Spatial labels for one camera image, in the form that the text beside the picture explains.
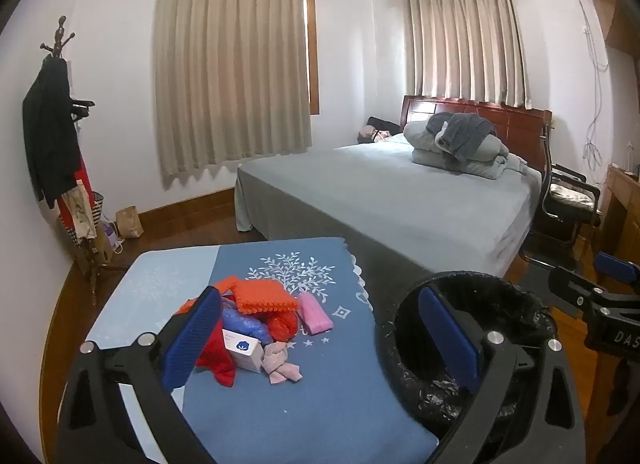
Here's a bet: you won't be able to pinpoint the red plastic bag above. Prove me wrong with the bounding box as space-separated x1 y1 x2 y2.
265 311 299 345

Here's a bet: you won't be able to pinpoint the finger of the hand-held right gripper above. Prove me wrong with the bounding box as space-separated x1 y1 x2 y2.
594 251 640 291
547 266 613 319

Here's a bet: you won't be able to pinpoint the pink sock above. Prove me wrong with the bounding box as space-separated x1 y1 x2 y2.
262 341 304 386

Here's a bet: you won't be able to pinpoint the pink packet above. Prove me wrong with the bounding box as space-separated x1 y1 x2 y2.
297 292 335 335

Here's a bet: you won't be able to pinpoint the black metal chair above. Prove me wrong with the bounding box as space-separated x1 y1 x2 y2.
517 136 603 275

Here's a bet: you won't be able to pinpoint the reddish wooden headboard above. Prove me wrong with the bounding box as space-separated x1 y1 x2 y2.
400 95 553 175

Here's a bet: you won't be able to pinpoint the orange knitted cloth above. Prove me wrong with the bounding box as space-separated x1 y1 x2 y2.
215 276 301 318

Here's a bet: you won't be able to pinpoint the folded light grey quilt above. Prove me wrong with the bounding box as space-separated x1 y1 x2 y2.
402 119 511 179

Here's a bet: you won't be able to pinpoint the wooden window frame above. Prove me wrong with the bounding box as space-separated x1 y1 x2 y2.
304 0 321 115

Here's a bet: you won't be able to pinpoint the grey pillow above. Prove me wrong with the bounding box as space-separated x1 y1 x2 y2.
504 153 542 175

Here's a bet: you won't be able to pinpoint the wooden desk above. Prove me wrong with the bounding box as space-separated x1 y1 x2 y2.
602 166 640 269

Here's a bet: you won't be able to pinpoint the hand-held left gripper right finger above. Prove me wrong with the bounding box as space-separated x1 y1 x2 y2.
417 285 586 464

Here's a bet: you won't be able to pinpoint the small white box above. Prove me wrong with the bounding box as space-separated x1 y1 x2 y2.
221 329 265 374

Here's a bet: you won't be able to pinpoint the striped bag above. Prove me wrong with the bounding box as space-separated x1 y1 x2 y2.
65 191 106 245

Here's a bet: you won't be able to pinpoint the brown cardboard box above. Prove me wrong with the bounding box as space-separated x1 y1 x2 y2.
75 231 115 271

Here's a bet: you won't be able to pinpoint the dark wooden coat rack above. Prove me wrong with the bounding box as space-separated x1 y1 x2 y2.
40 16 132 309

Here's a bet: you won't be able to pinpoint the small purple appliance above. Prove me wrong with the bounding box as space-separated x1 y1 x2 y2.
102 224 124 253

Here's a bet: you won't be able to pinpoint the red glove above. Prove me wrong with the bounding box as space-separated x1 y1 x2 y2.
175 296 237 390

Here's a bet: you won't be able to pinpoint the blue plastic bag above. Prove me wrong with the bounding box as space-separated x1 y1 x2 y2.
222 304 274 345

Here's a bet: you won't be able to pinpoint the red garment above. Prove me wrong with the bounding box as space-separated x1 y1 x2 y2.
55 154 95 235

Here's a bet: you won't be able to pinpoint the narrow beige curtain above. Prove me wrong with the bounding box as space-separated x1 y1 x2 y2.
407 0 532 109

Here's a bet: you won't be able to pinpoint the wide beige curtain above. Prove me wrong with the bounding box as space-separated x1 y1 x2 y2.
152 0 313 189

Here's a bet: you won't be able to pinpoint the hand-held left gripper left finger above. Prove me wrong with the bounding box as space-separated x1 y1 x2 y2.
55 286 223 464

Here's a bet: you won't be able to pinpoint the dark grey garment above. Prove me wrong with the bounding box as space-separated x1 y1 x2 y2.
425 112 496 163

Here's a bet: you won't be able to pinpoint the pink bundle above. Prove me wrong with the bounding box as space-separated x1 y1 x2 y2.
357 126 392 145

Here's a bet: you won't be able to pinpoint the wooden wall cabinet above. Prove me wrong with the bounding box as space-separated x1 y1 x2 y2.
590 0 640 57

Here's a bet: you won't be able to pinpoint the bed with grey sheet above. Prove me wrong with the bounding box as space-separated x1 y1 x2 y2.
235 131 543 285

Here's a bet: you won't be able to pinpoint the dark pillow on bed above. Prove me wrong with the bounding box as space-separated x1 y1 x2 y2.
366 117 402 137

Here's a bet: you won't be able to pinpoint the black trash bin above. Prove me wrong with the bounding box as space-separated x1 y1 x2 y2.
392 271 559 447

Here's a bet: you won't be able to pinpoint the patterned seat cushion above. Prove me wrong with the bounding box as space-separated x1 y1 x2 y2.
547 184 597 211

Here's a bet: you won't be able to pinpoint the cream printed tote bag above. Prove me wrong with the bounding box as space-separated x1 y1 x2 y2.
65 184 99 241

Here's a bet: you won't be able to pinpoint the white hanging cables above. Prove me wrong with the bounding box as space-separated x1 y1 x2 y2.
577 0 612 175

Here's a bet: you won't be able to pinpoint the blue tree-print tablecloth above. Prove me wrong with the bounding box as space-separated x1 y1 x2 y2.
87 238 441 464

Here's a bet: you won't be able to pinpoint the brown paper bag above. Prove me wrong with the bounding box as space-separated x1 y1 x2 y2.
116 205 145 239

